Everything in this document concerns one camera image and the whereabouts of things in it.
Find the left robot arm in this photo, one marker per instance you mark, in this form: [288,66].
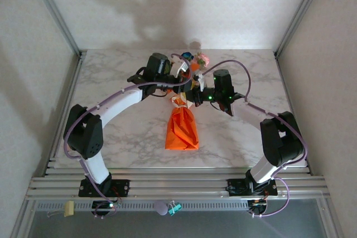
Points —
[120,102]

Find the black controller board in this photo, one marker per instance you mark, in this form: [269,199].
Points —
[258,207]
[104,207]

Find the pink fake flower spray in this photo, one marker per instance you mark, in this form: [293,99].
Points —
[202,59]

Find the orange wrapping paper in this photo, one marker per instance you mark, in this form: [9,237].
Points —
[182,132]

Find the aluminium frame post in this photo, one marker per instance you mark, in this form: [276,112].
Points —
[299,12]
[55,12]

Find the cream printed ribbon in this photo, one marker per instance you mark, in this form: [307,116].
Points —
[178,101]

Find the aluminium table side rail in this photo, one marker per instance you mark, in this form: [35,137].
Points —
[282,76]
[65,96]

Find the purple round pad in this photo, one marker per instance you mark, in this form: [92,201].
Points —
[161,207]

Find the teal binder clip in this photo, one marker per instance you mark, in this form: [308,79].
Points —
[175,208]

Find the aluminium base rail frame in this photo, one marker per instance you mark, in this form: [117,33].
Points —
[178,182]

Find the beige binder clip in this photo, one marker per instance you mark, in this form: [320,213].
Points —
[69,208]

